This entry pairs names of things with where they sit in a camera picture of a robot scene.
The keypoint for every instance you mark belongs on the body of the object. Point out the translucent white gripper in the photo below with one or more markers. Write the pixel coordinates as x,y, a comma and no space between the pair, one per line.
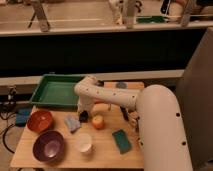
85,105

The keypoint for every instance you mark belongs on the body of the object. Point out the black eraser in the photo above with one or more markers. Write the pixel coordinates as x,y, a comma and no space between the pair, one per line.
83,117

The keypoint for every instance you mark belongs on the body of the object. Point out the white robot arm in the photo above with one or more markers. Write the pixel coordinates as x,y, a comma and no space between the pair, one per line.
161,127

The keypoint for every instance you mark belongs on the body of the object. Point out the red bowl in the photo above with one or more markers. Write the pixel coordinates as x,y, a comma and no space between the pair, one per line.
40,121

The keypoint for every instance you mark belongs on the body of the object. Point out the purple bowl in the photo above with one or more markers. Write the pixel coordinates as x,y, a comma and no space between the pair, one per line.
49,146

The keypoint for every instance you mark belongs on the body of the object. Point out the orange carrot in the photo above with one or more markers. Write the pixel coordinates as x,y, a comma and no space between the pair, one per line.
102,106

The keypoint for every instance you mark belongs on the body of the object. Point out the grey blue cloth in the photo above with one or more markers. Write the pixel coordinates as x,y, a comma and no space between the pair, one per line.
72,124

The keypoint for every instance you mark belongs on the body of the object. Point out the yellow red apple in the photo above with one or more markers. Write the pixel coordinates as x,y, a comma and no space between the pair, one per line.
98,122

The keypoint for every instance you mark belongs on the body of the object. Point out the green plastic tray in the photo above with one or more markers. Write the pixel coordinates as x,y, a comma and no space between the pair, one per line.
56,91

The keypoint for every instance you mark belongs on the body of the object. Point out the white plastic cup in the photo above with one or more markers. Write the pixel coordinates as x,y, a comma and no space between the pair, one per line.
83,143

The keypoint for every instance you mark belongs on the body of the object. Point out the blue cup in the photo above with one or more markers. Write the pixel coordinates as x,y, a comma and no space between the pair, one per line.
121,85

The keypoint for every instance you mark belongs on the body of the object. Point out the green sponge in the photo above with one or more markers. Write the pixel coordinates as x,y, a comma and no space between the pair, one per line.
122,141

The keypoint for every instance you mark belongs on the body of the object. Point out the blue box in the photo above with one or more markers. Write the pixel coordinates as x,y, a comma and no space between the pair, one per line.
22,116

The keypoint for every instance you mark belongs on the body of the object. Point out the green cloth in background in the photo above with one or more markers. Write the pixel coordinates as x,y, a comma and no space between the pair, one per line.
150,19

